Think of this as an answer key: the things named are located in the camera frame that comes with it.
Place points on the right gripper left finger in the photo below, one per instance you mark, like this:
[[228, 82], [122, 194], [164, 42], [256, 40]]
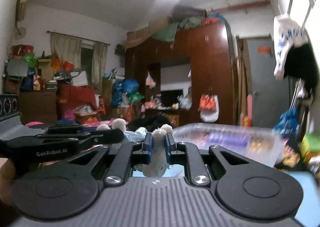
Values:
[[144, 152]]

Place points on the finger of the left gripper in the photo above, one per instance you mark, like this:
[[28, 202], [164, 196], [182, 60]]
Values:
[[64, 129], [110, 137]]

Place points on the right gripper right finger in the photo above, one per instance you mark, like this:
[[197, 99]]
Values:
[[173, 154]]

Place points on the white plush toy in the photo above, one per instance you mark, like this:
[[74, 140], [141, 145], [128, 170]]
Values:
[[158, 165]]

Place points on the clear plastic basket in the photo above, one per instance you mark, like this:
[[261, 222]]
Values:
[[260, 144]]

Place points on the person left hand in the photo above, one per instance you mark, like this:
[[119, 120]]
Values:
[[7, 176]]

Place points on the black clothing pile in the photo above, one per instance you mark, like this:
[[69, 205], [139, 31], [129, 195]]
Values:
[[150, 123]]

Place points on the red cloth covered furniture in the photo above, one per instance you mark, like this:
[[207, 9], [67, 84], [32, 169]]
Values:
[[71, 97]]

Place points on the blue bags pile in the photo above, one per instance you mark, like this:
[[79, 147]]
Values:
[[128, 87]]

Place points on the orange white hanging bag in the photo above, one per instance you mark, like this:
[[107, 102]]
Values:
[[209, 108]]

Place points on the purple box in basket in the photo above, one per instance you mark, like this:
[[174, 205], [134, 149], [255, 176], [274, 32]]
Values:
[[229, 140]]

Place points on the white hanging plastic bag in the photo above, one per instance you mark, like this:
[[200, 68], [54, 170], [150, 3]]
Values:
[[149, 82]]

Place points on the brown wooden wardrobe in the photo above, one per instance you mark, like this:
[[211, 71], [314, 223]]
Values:
[[199, 61]]

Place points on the beige window curtains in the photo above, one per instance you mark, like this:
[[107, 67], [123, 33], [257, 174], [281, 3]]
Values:
[[68, 48]]

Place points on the grey door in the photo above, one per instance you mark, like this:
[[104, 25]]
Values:
[[271, 98]]

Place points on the blue plastic bag by door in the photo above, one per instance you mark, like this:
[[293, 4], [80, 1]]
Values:
[[287, 124]]

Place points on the green yellow box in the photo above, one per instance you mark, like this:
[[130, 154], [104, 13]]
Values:
[[310, 146]]

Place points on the black hanging garment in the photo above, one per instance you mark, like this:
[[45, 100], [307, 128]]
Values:
[[301, 64]]

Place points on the white cap with blue letters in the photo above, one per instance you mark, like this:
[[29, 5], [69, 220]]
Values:
[[286, 34]]

